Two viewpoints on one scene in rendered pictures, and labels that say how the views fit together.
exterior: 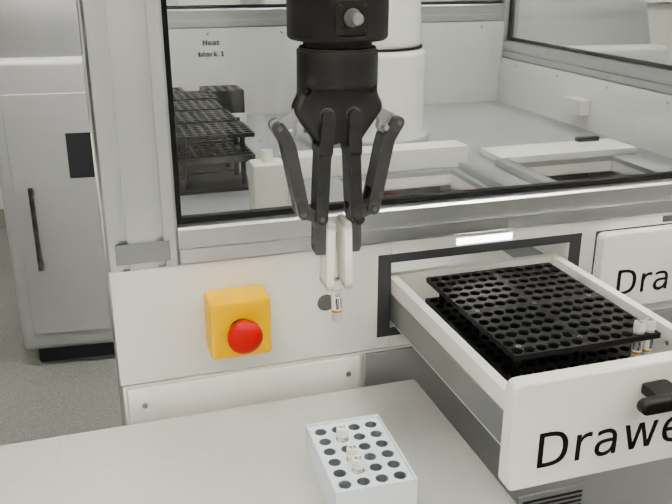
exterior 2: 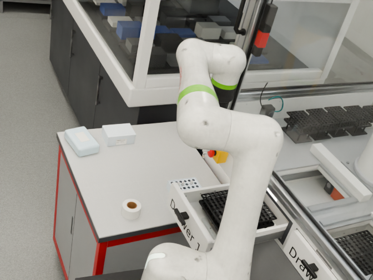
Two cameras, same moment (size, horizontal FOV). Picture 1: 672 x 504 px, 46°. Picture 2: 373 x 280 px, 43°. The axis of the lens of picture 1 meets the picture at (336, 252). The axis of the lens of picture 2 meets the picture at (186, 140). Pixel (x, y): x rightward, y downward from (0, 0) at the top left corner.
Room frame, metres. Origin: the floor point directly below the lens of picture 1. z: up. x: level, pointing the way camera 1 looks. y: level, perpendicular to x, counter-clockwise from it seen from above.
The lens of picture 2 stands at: (0.25, -1.42, 2.03)
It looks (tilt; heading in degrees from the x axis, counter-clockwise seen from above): 35 degrees down; 74
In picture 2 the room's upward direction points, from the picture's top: 14 degrees clockwise
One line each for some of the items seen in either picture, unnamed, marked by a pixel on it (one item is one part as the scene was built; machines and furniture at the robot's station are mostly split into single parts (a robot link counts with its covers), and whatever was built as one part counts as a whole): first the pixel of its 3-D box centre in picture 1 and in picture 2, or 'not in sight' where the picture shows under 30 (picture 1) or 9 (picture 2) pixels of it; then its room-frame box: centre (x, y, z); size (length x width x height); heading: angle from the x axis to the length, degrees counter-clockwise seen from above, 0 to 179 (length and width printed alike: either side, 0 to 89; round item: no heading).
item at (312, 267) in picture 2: not in sight; (311, 268); (1.03, -0.50, 0.91); 0.07 x 0.04 x 0.01; 108
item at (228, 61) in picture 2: not in sight; (226, 64); (0.74, 0.00, 1.33); 0.13 x 0.11 x 0.14; 174
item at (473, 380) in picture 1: (527, 328); (238, 213); (0.86, -0.23, 0.86); 0.40 x 0.26 x 0.06; 18
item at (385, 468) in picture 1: (358, 465); (185, 189); (0.70, -0.02, 0.78); 0.12 x 0.08 x 0.04; 16
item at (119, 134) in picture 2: not in sight; (118, 134); (0.45, 0.30, 0.79); 0.13 x 0.09 x 0.05; 17
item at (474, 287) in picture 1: (531, 327); (236, 212); (0.85, -0.23, 0.87); 0.22 x 0.18 x 0.06; 18
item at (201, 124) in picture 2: not in sight; (200, 119); (0.58, -0.39, 1.35); 0.18 x 0.13 x 0.12; 84
